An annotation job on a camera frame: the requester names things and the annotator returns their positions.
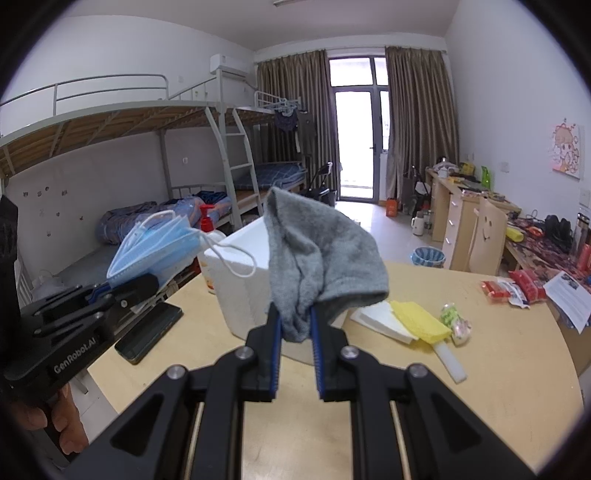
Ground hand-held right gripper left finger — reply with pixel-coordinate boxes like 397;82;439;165
61;302;282;480

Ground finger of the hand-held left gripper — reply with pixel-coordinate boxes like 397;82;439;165
85;282;117;302
115;273;160;308

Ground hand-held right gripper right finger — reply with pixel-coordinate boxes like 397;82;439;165
309;305;541;480

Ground blue face mask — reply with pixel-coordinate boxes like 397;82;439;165
106;210;257;289

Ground white foam box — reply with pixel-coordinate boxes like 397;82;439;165
203;216;351;366

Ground grey sock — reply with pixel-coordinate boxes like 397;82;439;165
264;186;389;343

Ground person's left hand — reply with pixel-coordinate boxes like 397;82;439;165
18;383;90;462

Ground black phone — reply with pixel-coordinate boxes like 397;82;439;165
115;302;184;365

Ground white folded paper towel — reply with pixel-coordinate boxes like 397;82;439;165
349;301;419;345

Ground blue quilt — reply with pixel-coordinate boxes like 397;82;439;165
96;196;232;245

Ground white bottle with red pump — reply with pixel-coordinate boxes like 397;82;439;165
198;204;228;295

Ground yellow sponge cloth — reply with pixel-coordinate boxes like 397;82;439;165
390;300;452;354

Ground white plastic bar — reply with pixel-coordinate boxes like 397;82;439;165
431;340;468;384

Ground green and pink candy wrapper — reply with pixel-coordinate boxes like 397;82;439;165
438;303;472;347

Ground blue waste bin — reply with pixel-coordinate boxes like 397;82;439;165
411;246;447;269

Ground grey metal bunk bed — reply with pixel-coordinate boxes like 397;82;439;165
217;90;310;217
0;74;259;301

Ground black folding chair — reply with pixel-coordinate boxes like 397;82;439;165
305;161;338;206

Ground blue plaid bedding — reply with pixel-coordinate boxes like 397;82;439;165
255;161;308;188

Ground small red snack packet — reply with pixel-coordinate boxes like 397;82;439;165
480;279;514;304

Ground wooden desk with drawers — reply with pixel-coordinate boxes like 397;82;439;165
425;168;522;271

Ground wooden chair with smiley face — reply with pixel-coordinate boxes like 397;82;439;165
466;198;509;277

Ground glass balcony door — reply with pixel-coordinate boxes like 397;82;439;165
328;55;391;202

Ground large red snack packet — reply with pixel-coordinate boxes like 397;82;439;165
508;270;548;308

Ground dark hanging clothes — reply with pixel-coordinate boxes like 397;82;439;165
272;107;315;158

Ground white air conditioner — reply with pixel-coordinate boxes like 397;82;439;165
210;54;250;77

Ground patterned desk mat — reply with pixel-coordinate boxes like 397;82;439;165
505;216;591;288

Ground brown curtain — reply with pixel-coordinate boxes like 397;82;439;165
384;46;460;205
256;50;340;199

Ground printed paper sheet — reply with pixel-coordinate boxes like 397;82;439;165
544;271;591;334

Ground row of toiletry bottles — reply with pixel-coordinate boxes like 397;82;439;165
571;212;591;274

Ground cartoon wall poster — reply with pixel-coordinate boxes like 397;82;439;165
549;117;585;179

